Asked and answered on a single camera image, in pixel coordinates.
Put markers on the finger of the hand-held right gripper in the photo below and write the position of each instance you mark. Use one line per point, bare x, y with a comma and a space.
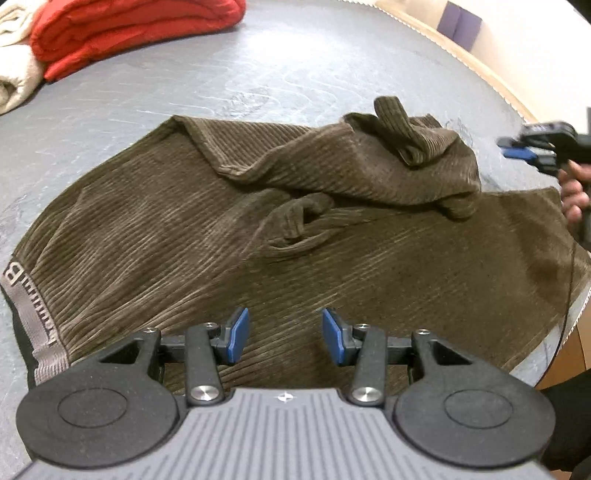
538, 131
519, 154

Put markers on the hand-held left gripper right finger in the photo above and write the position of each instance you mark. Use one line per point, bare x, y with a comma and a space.
333, 337

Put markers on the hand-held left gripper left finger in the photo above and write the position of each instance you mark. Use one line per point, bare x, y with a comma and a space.
240, 334

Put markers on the person's right hand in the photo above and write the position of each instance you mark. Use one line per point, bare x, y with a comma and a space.
575, 194

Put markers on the purple folded card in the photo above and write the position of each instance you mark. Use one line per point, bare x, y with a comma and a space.
459, 21

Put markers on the grey quilted mattress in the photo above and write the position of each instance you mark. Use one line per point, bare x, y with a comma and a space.
300, 60

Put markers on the person's dark clothing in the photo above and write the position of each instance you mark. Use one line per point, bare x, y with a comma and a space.
570, 434

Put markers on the red folded blanket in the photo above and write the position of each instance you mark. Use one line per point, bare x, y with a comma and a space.
134, 27

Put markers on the cream folded blanket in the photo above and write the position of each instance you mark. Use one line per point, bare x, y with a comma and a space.
14, 60

